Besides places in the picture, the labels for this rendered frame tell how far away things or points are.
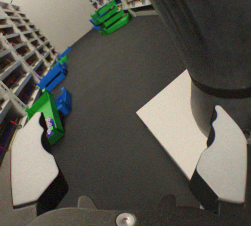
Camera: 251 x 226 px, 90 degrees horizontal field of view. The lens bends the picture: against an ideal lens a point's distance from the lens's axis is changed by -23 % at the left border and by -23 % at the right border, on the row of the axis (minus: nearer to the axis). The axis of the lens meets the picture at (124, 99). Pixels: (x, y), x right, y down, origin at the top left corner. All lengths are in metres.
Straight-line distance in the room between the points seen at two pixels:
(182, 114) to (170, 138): 0.05
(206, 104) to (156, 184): 0.23
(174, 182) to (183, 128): 0.13
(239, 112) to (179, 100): 0.17
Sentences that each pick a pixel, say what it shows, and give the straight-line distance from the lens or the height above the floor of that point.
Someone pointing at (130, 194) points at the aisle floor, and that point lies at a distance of 0.40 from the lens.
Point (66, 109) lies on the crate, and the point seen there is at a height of 0.02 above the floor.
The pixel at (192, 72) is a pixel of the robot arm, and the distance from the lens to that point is 0.19.
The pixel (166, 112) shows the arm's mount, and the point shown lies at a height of 0.10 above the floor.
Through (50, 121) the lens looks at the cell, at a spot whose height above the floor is 0.08.
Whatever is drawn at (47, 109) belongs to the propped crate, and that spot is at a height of 0.09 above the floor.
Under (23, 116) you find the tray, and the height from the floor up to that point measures 0.12.
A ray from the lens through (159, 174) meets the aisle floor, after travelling 0.38.
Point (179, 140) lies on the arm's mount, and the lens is 0.28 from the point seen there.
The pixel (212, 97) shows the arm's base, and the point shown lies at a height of 0.18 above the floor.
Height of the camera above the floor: 0.33
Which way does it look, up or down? 31 degrees down
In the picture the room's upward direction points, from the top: 40 degrees counter-clockwise
